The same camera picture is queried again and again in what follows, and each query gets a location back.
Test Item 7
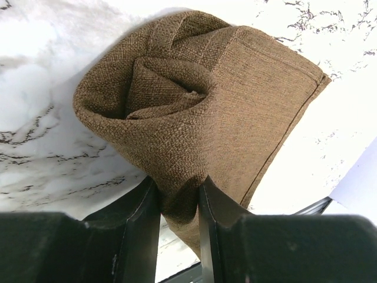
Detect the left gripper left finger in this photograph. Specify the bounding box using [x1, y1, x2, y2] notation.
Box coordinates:
[1, 177, 160, 282]

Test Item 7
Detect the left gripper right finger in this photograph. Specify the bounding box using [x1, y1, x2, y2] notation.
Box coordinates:
[199, 178, 376, 282]

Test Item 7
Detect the brown cloth napkin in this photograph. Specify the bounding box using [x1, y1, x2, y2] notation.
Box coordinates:
[73, 11, 330, 254]

